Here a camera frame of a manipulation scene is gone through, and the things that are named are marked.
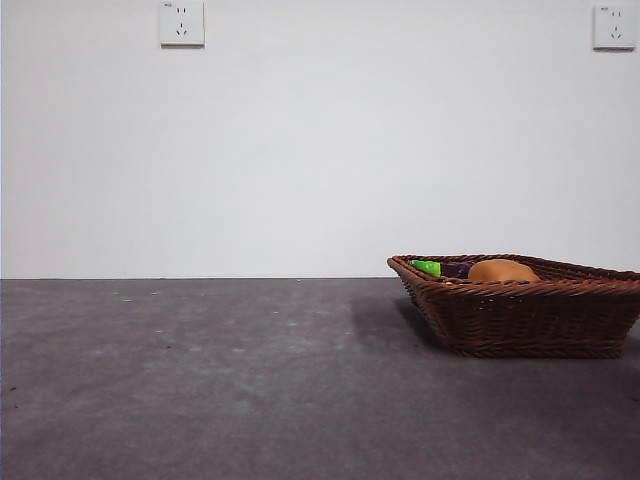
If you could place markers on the purple eggplant with green stem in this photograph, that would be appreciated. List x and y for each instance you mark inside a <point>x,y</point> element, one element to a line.
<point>455,270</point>

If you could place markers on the brown potato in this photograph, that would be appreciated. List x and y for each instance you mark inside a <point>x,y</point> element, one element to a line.
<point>502,271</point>

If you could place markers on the brown wicker basket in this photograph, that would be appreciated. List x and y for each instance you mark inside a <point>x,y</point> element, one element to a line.
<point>525,320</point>

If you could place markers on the white wall socket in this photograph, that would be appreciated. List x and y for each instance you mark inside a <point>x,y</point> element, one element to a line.
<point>614,27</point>
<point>182,25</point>

